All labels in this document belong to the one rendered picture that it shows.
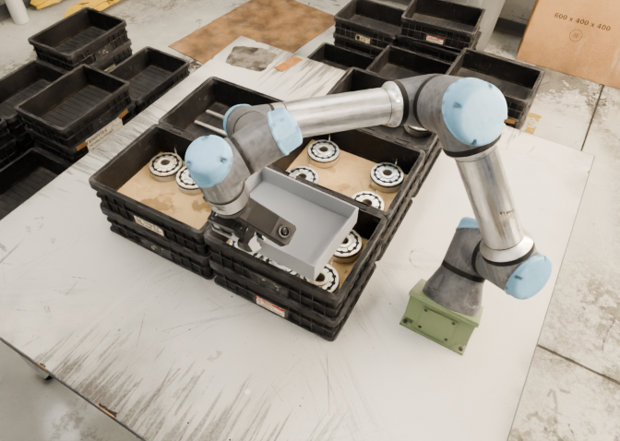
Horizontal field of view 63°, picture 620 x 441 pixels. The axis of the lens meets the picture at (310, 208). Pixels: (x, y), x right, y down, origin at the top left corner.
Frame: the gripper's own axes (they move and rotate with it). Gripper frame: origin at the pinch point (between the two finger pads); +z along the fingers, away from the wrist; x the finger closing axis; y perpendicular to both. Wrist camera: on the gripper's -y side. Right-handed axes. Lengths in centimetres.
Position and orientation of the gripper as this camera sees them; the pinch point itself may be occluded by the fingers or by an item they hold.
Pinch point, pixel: (261, 244)
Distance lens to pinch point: 111.1
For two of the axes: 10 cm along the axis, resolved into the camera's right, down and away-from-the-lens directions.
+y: -8.9, -3.5, 2.9
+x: -4.4, 8.2, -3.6
